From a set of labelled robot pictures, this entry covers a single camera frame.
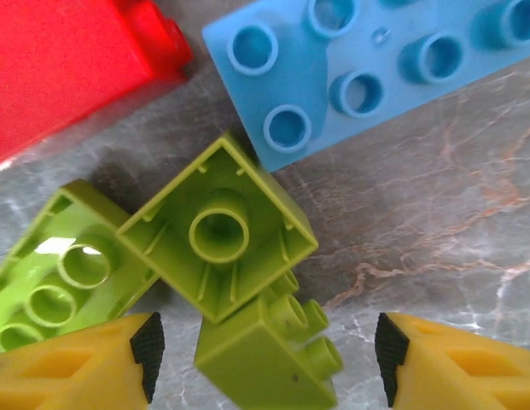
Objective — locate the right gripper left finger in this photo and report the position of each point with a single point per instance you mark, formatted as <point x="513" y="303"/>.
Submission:
<point x="77" y="376"/>

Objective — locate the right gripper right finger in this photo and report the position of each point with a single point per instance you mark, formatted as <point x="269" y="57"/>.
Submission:
<point x="461" y="376"/>

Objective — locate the long green lego brick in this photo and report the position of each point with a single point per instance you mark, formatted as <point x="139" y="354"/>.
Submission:
<point x="42" y="273"/>

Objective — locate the small green lego brick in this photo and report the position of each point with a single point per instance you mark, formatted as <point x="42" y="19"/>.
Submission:
<point x="170" y="239"/>
<point x="256" y="363"/>

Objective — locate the long red lego brick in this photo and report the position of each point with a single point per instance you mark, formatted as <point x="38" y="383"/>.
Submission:
<point x="55" y="64"/>

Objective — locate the long blue lego brick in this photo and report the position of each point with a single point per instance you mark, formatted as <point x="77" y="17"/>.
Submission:
<point x="290" y="85"/>

